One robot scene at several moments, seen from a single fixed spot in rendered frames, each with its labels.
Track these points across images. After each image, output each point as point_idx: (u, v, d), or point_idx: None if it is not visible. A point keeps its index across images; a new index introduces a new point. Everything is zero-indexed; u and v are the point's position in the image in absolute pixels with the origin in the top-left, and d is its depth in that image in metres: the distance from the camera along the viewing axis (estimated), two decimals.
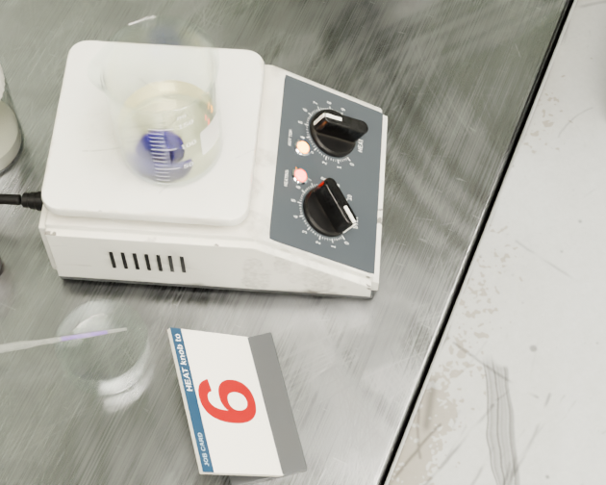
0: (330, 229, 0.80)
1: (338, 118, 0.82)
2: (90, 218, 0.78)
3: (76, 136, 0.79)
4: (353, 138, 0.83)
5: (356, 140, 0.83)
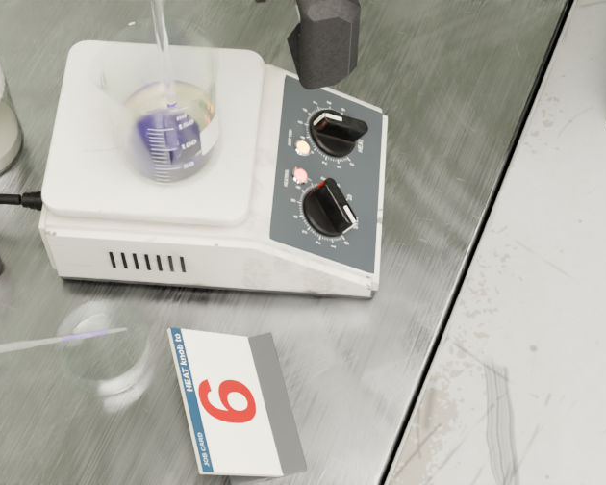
0: (330, 229, 0.80)
1: (338, 118, 0.82)
2: (90, 218, 0.78)
3: (76, 136, 0.79)
4: (353, 138, 0.83)
5: (356, 140, 0.83)
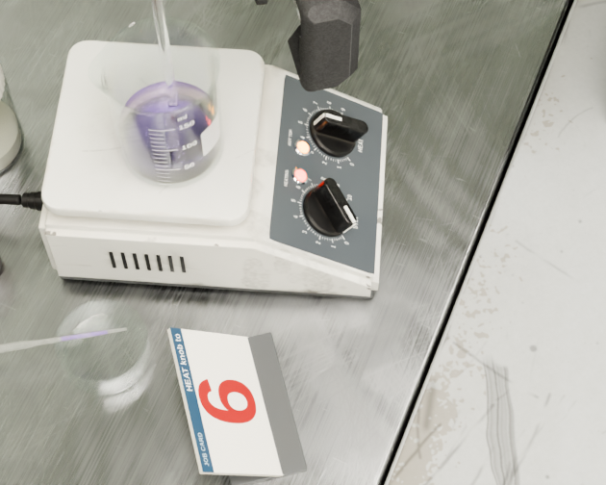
0: (330, 229, 0.80)
1: (338, 118, 0.82)
2: (90, 218, 0.78)
3: (76, 136, 0.79)
4: (353, 138, 0.83)
5: (356, 140, 0.83)
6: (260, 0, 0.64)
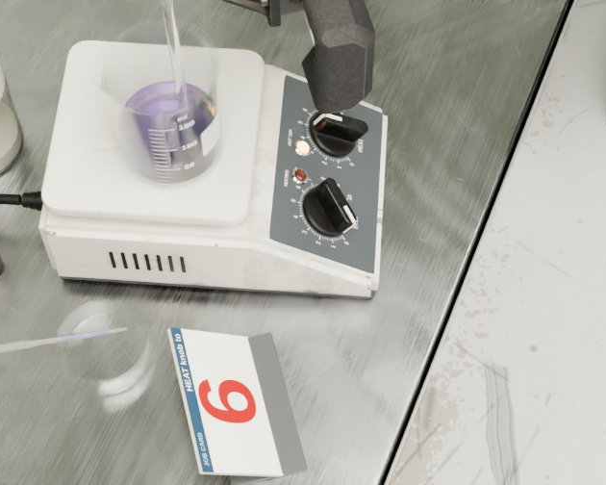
0: (330, 229, 0.80)
1: (338, 118, 0.82)
2: (90, 218, 0.78)
3: (76, 136, 0.79)
4: (353, 138, 0.83)
5: (356, 140, 0.83)
6: (273, 22, 0.64)
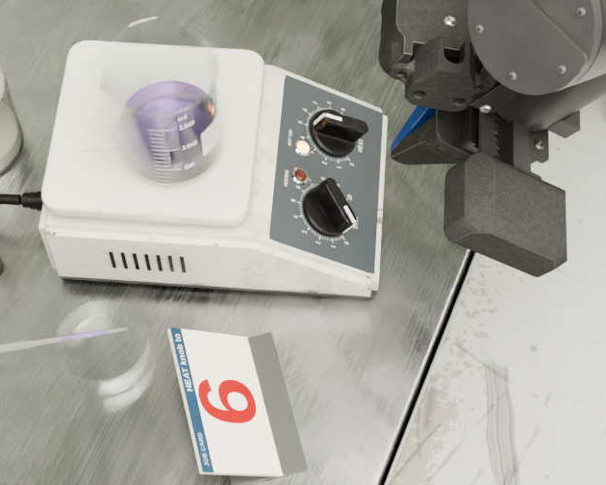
0: (330, 229, 0.80)
1: (338, 118, 0.82)
2: (90, 218, 0.78)
3: (76, 136, 0.79)
4: (353, 138, 0.83)
5: (356, 140, 0.83)
6: None
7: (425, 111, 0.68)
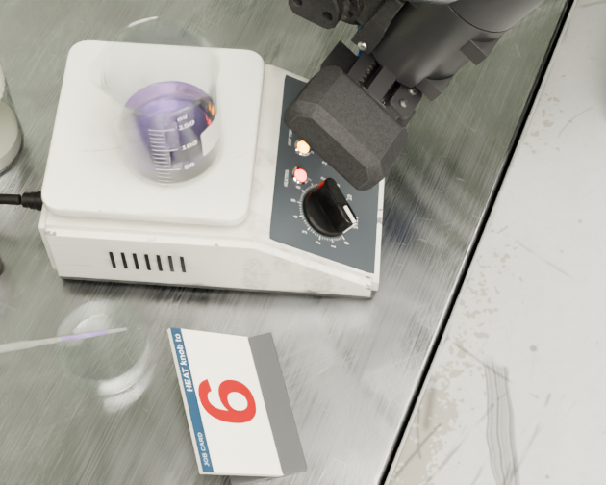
0: (330, 229, 0.80)
1: None
2: (90, 218, 0.78)
3: (76, 136, 0.79)
4: None
5: None
6: None
7: None
